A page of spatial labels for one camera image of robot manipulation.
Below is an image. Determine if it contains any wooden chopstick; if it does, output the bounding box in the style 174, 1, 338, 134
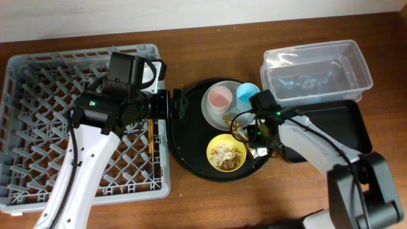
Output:
148, 119, 154, 164
148, 119, 154, 156

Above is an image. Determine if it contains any pink plastic cup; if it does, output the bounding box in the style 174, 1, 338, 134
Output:
208, 86, 233, 115

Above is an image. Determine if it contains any yellow plastic bowl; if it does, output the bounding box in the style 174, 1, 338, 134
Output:
207, 134, 247, 172

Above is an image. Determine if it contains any blue plastic cup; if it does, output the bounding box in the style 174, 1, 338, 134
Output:
237, 83, 260, 104

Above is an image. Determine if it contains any food scraps pile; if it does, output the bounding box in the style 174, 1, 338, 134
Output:
209, 142, 243, 171

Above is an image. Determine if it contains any white paper napkin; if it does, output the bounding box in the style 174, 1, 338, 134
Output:
250, 147, 268, 158

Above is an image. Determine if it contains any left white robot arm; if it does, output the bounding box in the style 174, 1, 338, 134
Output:
35, 52, 188, 228

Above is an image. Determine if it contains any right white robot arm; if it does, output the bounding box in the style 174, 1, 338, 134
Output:
249, 90, 404, 229

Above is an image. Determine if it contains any grey plastic dishwasher rack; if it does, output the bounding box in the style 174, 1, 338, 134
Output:
1, 44, 170, 214

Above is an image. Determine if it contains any light grey round plate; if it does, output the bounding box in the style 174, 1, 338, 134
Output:
200, 80, 257, 132

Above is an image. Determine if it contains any round black serving tray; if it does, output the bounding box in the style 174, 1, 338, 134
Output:
167, 78, 270, 183

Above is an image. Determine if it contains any black rectangular tray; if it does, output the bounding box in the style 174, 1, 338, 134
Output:
296, 100, 373, 154

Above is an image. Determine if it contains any clear plastic bin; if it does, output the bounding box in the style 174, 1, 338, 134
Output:
260, 39, 373, 107

